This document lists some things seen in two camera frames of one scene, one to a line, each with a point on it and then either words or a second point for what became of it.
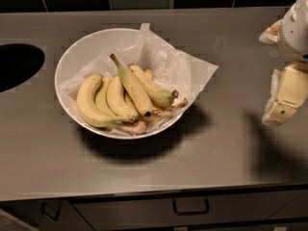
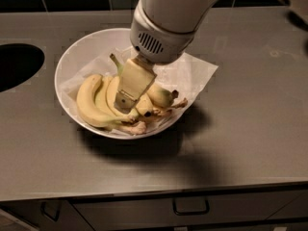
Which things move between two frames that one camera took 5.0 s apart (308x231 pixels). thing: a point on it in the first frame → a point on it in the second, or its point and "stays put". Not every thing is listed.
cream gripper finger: (289, 90) → (135, 78)
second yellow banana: (100, 96) stays put
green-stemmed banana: (135, 89) stays put
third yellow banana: (117, 101) stays put
